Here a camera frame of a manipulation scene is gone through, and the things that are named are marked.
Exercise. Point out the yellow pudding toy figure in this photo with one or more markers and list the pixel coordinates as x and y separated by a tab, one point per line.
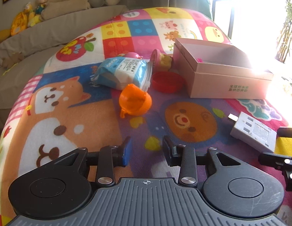
160	61

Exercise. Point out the yellow plush toy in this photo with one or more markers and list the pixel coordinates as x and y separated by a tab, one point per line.
19	24

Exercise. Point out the colourful cartoon play mat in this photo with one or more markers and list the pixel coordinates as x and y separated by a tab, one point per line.
62	109

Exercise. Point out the beige pillow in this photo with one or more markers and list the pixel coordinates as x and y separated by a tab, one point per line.
56	8

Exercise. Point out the pink cardboard box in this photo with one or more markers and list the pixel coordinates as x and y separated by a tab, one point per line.
218	70

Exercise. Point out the potted palm plant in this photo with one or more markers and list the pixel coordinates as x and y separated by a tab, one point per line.
285	38

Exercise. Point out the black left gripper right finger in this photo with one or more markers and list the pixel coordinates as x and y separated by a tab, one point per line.
228	184

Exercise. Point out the white power strip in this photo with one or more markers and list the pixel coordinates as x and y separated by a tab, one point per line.
253	132

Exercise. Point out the pink pig toy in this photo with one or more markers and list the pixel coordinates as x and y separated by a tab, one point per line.
133	55

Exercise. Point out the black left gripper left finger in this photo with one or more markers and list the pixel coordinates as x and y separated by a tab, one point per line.
66	184

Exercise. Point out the boy doll plush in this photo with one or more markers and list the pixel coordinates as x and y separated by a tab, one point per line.
34	16

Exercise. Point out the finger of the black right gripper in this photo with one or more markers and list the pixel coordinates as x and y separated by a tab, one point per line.
284	132
278	162

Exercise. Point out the grey sofa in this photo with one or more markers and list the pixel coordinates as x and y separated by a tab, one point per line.
22	55

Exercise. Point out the blue white wipes packet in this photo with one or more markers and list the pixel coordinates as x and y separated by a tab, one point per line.
118	72

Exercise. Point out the orange plastic cup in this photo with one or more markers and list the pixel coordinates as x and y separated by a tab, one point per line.
134	101

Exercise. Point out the red round lid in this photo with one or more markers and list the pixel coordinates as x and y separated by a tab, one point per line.
167	82

